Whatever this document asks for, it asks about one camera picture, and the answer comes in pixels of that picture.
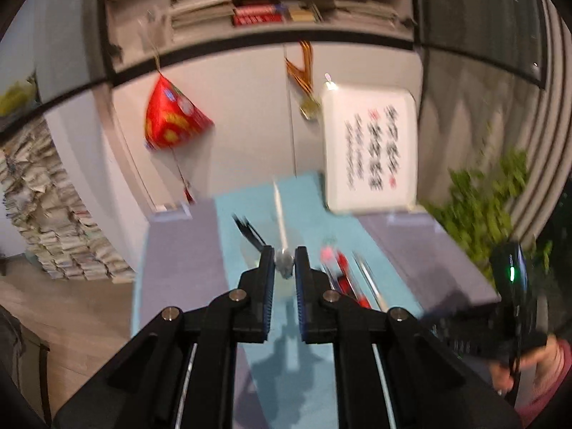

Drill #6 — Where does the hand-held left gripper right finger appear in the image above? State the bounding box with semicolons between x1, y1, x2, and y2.
294;246;523;429

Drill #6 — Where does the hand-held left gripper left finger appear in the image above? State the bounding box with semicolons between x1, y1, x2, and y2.
54;246;275;429

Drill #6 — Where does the translucent plastic cup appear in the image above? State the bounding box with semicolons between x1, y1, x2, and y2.
241;228;314;309

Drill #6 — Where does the red utility knife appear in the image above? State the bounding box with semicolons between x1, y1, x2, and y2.
333;252;371;309

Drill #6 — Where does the clear pen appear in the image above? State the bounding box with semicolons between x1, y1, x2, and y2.
353;252;389;314

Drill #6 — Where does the white pen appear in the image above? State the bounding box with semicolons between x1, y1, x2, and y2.
272;179;296;278

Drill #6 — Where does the person's right forearm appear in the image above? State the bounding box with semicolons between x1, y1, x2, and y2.
514;340;572;427

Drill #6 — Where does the person's right hand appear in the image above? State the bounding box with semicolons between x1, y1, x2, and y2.
489;341;562;395

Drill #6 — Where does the green potted plant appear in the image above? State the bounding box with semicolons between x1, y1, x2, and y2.
422;149;555;278

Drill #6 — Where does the grey and teal printed tablecloth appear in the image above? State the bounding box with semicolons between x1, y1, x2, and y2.
130;170;501;429

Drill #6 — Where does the grey bookshelf cabinet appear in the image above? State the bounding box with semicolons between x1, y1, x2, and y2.
105;0;425;215

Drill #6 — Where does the medal with striped ribbon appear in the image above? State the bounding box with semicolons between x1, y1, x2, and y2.
285;41;323;120

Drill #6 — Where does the framed calligraphy sign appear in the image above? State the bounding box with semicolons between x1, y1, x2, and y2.
321;84;418;213

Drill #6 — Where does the red pyramid hanging ornament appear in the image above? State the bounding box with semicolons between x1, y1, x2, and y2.
144;60;214;204

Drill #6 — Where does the tall stack of papers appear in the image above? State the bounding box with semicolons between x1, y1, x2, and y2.
0;120;137;283

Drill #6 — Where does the grey sofa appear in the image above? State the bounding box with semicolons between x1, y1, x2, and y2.
0;308;50;425

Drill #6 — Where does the red hardcover book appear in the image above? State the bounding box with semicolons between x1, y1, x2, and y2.
233;4;287;16
232;14;284;26

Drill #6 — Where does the small stack of books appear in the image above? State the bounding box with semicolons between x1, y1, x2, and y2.
283;2;322;23

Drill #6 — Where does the stack of magazines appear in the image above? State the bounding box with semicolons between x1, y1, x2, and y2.
170;0;235;30

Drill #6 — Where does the wide stack of books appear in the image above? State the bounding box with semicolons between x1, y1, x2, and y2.
324;0;400;28

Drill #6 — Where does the glass cabinet door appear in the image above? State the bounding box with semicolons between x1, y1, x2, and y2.
0;0;123;144
409;0;548;90

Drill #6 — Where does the yellow plush toy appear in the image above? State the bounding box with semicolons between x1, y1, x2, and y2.
0;78;39;114

